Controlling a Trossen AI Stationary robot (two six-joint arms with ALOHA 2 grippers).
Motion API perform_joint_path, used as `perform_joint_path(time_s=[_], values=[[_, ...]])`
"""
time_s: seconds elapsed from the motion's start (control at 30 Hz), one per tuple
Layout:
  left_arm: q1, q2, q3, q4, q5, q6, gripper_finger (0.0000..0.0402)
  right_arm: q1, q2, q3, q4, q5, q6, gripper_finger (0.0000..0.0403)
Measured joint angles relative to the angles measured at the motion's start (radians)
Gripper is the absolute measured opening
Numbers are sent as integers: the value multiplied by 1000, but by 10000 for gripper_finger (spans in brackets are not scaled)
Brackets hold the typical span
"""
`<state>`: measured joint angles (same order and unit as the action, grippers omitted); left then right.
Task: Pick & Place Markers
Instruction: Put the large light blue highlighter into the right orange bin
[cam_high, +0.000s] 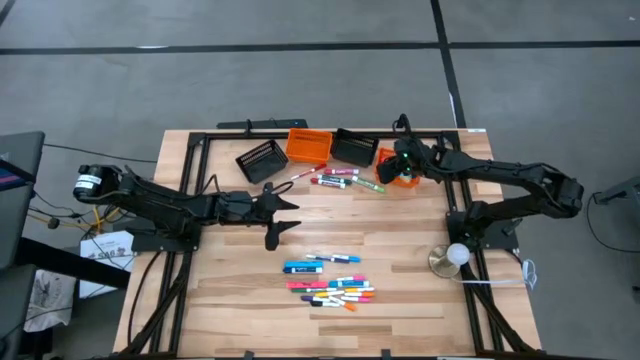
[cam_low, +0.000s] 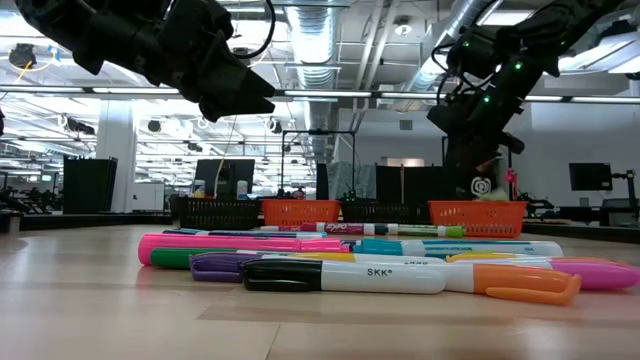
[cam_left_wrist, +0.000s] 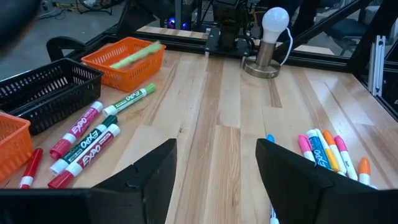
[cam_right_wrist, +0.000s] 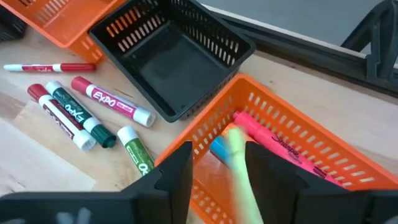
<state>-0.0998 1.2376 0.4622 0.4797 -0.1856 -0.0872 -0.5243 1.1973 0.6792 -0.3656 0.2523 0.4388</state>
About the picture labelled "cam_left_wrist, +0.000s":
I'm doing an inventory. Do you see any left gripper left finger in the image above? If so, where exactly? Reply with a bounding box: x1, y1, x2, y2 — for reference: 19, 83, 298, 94
90, 138, 178, 224

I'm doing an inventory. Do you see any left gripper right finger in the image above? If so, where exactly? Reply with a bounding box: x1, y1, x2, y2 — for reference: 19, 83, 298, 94
256, 138, 379, 224

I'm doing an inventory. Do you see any yellow-capped white marker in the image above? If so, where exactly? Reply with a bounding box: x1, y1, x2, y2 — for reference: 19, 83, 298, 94
314, 128, 341, 174

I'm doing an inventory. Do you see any blue Sharpie highlighter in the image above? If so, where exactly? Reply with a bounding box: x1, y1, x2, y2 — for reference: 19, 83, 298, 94
306, 129, 333, 171

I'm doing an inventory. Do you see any pink-capped white marker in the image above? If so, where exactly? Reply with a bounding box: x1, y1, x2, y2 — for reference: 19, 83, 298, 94
333, 134, 359, 181
297, 134, 317, 162

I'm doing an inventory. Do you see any orange-capped white marker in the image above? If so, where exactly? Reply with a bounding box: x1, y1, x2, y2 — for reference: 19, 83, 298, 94
322, 129, 348, 175
357, 157, 379, 190

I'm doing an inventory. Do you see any dark green Expo marker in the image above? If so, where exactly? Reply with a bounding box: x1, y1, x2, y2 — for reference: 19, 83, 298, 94
49, 114, 118, 177

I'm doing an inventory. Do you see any magenta Expo marker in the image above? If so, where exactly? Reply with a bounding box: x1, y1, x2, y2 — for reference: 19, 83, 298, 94
49, 101, 104, 161

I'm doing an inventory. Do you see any light green Expo marker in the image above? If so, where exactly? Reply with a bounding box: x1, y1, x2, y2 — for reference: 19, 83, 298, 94
102, 83, 157, 118

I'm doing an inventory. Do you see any thin red Expo marker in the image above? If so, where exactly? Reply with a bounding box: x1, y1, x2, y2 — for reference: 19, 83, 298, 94
19, 147, 44, 190

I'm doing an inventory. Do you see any yellow-green highlighter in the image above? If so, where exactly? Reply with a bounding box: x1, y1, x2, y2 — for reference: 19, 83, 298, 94
110, 40, 164, 70

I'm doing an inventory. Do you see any orange mesh basket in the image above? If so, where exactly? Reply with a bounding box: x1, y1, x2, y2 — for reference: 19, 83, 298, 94
0, 111, 34, 183
81, 36, 167, 93

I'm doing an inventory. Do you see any black mesh basket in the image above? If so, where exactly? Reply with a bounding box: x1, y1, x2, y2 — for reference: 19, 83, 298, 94
0, 58, 104, 136

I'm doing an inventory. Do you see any black table clamp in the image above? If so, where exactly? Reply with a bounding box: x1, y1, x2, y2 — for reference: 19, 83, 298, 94
45, 36, 88, 62

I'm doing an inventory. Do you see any dark office chair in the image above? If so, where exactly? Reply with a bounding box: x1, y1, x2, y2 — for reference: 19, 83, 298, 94
323, 17, 369, 57

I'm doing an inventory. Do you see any brass lamp with white bulb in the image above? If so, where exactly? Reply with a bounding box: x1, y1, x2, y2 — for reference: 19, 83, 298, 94
242, 6, 290, 79

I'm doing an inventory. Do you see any silver aluminium extrusion post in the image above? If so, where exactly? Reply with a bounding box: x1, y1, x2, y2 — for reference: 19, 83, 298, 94
368, 35, 387, 97

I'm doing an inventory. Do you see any white lamp cable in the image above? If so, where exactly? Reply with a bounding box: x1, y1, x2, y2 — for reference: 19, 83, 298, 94
278, 27, 295, 67

